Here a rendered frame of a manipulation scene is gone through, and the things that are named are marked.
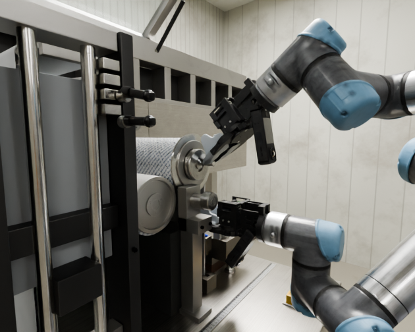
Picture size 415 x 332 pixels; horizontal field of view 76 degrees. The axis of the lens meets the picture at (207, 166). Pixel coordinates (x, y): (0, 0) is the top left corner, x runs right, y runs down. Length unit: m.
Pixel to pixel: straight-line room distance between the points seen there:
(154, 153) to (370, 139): 2.55
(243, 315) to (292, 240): 0.24
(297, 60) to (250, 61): 3.06
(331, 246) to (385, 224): 2.53
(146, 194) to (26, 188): 0.27
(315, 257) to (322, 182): 2.55
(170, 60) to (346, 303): 0.93
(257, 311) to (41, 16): 0.68
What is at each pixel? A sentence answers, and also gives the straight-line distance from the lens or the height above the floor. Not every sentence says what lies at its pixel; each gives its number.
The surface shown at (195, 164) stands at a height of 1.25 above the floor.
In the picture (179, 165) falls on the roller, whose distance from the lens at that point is 0.60.
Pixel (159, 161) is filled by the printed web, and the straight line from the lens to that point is 0.63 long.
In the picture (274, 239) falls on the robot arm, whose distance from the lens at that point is 0.60.
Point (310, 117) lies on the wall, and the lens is 3.12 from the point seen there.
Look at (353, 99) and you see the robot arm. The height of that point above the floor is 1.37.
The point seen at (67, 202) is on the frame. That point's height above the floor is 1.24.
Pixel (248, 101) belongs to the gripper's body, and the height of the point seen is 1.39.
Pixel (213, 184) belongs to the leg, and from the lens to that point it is 1.58.
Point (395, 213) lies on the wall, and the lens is 3.04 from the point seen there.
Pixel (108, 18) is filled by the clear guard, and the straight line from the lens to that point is 0.98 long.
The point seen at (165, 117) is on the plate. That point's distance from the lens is 1.04.
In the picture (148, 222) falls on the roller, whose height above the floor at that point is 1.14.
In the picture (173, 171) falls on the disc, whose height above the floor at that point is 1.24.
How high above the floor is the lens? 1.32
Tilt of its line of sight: 7 degrees down
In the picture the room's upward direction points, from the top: straight up
